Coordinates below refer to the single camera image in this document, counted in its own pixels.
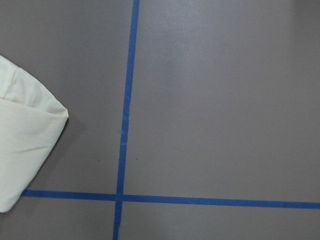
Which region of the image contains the beige long-sleeve printed shirt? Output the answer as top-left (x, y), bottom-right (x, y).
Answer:
top-left (0, 57), bottom-right (69, 213)

